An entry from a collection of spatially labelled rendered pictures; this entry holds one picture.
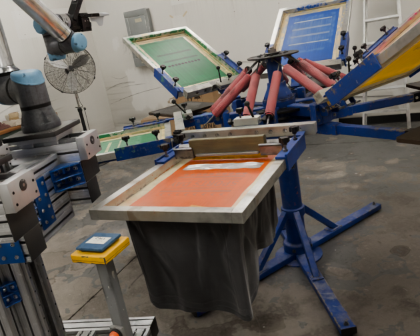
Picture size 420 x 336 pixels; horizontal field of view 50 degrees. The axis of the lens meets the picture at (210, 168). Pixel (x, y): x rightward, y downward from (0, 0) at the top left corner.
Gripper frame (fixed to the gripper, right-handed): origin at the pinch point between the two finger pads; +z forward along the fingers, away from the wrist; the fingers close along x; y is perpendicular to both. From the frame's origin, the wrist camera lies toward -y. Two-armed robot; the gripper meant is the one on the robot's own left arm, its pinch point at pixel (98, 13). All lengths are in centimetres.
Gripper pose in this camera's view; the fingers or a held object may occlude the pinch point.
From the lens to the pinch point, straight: 237.0
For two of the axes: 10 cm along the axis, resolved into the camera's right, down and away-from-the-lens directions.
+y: 0.6, 9.3, 3.7
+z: 5.5, -3.4, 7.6
